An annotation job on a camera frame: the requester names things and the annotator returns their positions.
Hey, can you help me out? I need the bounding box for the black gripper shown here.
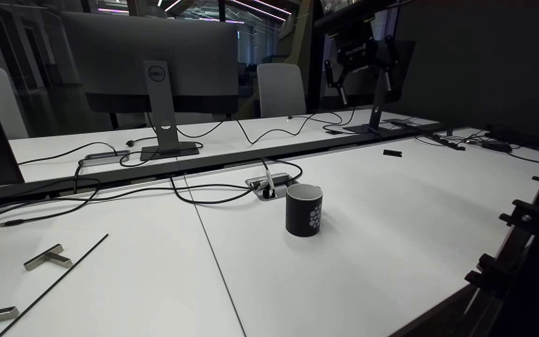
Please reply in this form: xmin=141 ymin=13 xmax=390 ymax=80
xmin=323 ymin=58 xmax=351 ymax=104

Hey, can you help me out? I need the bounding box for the black and white mug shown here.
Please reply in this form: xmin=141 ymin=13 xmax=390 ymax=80
xmin=284 ymin=181 xmax=325 ymax=239

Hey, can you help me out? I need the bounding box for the white chair with narrow back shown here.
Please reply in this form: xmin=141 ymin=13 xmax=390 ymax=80
xmin=254 ymin=61 xmax=308 ymax=119

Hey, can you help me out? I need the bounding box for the silver table power outlet box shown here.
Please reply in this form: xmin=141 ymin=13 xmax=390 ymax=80
xmin=243 ymin=170 xmax=308 ymax=202

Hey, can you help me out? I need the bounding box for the black power adapter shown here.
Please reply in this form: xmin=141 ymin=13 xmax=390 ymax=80
xmin=476 ymin=136 xmax=514 ymax=155

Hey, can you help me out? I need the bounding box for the Dell monitor with silver stand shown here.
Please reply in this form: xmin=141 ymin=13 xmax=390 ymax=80
xmin=57 ymin=9 xmax=241 ymax=162

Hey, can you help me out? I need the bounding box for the grey usb hub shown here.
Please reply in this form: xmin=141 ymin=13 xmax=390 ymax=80
xmin=82 ymin=147 xmax=132 ymax=162

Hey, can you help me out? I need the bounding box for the long black desk cable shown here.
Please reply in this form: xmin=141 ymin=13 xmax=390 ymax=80
xmin=173 ymin=110 xmax=353 ymax=146

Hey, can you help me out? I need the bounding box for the black desk divider rail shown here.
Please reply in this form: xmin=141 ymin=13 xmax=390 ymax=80
xmin=0 ymin=119 xmax=448 ymax=207

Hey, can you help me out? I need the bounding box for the black looped outlet cable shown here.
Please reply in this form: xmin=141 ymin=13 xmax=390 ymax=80
xmin=168 ymin=157 xmax=304 ymax=205

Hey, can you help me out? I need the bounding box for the black arched outlet cable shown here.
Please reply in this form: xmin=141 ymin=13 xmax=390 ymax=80
xmin=50 ymin=159 xmax=252 ymax=202

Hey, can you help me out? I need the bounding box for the black charger cable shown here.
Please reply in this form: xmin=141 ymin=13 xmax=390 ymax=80
xmin=14 ymin=140 xmax=121 ymax=168

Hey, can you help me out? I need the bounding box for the black cable with loose plug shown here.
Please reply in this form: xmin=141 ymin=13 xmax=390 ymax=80
xmin=0 ymin=183 xmax=177 ymax=228

